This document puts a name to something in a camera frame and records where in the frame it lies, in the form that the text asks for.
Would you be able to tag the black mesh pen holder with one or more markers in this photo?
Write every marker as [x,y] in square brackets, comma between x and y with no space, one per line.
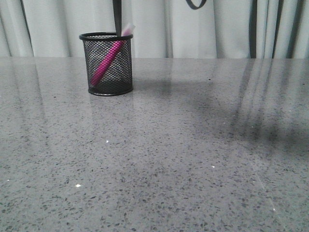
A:
[118,78]

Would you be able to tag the grey orange scissors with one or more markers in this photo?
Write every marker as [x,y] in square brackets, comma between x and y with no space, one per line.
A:
[117,13]

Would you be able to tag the pale grey curtain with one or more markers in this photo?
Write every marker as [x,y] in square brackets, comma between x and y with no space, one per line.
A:
[163,28]

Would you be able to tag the pink highlighter pen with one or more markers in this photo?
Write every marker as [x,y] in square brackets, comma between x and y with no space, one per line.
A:
[111,55]

